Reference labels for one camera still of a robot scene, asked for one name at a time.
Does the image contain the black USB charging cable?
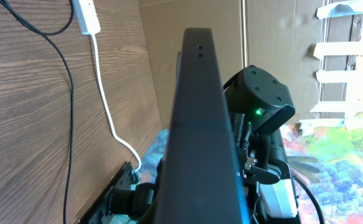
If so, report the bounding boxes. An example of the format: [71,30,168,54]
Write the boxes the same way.
[0,0,75,224]

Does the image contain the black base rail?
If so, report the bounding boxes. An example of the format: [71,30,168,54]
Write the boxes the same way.
[79,162,157,224]

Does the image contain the white power strip cord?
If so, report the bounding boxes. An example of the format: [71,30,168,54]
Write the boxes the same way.
[90,33,142,172]

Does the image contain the blue Galaxy smartphone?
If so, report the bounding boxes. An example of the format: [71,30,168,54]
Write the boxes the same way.
[154,28,250,224]

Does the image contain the white power strip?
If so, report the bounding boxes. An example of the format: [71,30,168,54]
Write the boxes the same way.
[72,0,101,35]

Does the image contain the colourful patterned floor mat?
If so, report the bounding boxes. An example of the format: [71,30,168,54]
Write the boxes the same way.
[134,111,363,224]

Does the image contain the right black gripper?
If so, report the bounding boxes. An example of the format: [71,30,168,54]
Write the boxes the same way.
[230,113,293,223]

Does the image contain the white tape strips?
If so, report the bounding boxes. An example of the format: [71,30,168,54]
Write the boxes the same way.
[299,1,363,135]

